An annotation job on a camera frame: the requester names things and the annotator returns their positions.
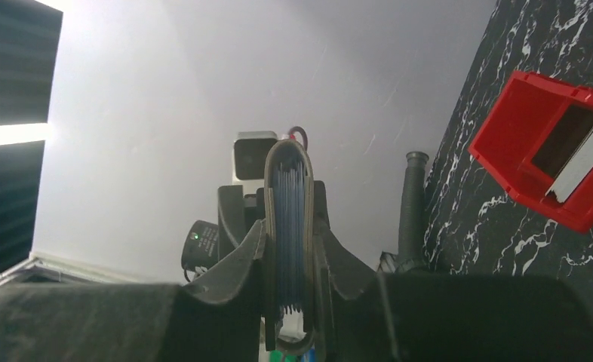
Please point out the red plastic bin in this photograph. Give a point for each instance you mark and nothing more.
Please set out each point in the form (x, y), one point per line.
(532, 130)

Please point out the aluminium frame rail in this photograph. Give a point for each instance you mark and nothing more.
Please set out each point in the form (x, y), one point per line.
(42, 267)

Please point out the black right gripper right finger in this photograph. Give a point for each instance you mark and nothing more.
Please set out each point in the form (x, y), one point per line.
(421, 316)

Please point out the grey leather card holder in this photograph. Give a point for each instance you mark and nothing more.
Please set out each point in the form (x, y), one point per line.
(288, 261)

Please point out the stack of credit cards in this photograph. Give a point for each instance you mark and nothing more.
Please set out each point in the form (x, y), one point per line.
(576, 169)

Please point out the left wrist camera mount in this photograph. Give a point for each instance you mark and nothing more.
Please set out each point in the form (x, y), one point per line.
(249, 153)

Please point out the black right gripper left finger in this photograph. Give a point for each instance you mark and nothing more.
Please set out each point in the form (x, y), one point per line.
(214, 318)

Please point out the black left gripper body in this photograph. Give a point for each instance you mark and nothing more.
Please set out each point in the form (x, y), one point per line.
(208, 243)

